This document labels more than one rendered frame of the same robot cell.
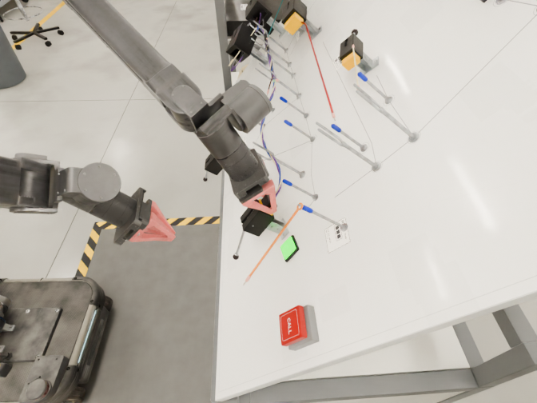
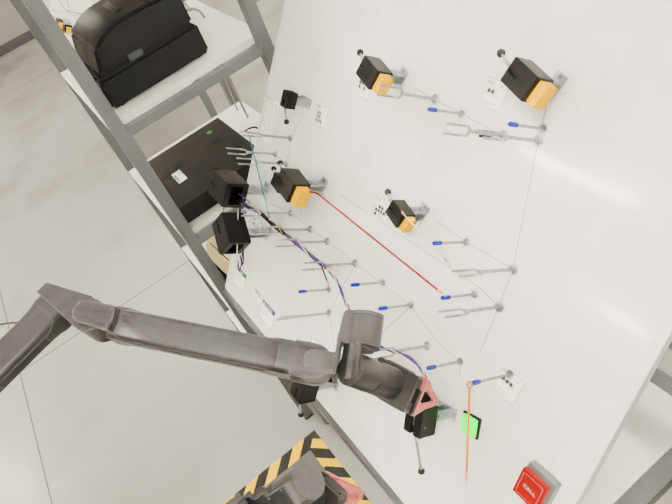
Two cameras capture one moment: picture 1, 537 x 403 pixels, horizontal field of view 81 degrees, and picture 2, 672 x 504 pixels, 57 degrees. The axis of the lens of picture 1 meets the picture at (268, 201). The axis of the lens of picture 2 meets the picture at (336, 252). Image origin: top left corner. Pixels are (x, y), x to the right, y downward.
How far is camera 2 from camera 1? 0.57 m
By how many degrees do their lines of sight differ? 12
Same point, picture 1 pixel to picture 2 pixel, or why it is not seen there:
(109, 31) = (201, 346)
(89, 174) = (299, 479)
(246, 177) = (401, 389)
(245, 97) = (361, 325)
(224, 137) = (370, 370)
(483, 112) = (551, 232)
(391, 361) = (632, 465)
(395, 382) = (650, 483)
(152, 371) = not seen: outside the picture
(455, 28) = (481, 164)
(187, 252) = not seen: outside the picture
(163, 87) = (290, 364)
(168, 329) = not seen: outside the picture
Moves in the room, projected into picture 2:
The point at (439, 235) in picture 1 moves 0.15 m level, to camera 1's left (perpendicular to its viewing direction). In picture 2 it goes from (587, 339) to (511, 398)
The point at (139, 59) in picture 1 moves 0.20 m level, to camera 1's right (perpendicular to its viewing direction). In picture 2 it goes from (247, 353) to (348, 284)
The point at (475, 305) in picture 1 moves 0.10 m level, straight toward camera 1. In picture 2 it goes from (641, 376) to (627, 439)
